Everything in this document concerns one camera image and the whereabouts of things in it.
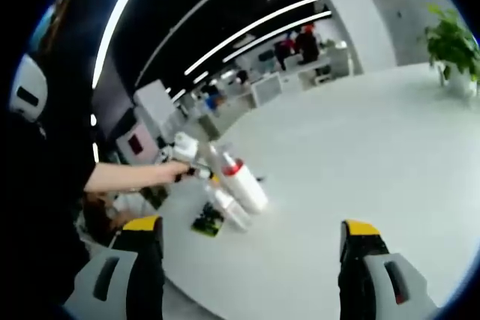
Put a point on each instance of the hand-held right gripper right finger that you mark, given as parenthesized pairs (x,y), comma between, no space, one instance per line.
(356,271)

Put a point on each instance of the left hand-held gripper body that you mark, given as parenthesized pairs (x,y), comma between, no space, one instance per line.
(185,147)

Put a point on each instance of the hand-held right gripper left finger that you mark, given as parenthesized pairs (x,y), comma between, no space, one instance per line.
(146,267)

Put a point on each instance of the white skincare bottle red collar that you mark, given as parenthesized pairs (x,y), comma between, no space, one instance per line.
(247,189)

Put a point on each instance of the white skincare tube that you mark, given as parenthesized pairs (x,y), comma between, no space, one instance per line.
(232,209)

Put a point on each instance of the person's left hand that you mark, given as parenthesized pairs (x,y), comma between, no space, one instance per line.
(176,172)

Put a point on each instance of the green foil packet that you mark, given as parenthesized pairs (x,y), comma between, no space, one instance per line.
(208,220)

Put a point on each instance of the small dark sachet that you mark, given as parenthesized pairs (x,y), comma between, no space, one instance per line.
(261,178)

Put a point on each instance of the large standing display screen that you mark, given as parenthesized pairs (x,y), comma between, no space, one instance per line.
(120,145)

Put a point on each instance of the dark hanging screen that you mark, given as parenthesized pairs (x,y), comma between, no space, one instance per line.
(112,102)

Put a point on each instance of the white backed office chair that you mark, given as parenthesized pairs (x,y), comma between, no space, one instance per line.
(267,89)

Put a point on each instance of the person's dark clothing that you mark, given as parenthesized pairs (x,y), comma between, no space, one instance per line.
(45,185)

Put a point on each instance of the ceiling light strip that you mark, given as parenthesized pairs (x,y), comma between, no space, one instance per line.
(112,20)
(258,29)
(277,35)

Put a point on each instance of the white worn device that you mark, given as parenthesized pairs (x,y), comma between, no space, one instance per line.
(30,84)

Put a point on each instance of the potted green plant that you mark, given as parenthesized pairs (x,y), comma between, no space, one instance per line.
(450,42)

